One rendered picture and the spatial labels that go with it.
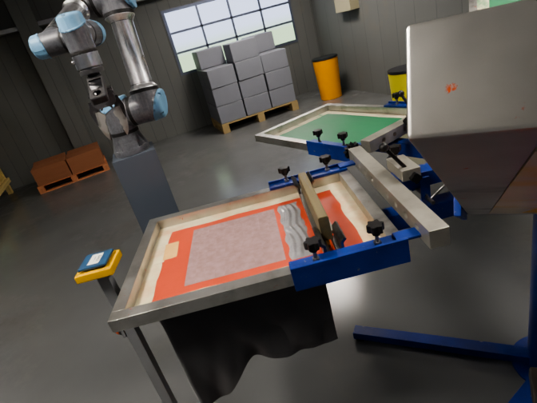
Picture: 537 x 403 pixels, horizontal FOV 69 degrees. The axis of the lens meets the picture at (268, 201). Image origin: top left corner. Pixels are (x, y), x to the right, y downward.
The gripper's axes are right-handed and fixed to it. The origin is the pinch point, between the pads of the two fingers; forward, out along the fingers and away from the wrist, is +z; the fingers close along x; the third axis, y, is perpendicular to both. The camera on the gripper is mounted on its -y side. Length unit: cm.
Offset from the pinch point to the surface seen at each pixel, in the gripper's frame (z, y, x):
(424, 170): 32, -39, -82
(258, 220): 41, -12, -33
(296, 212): 40, -18, -45
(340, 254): 35, -56, -42
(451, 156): -15, -120, -20
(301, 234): 40, -32, -41
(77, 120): 57, 610, 94
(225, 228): 40.6, -8.3, -21.8
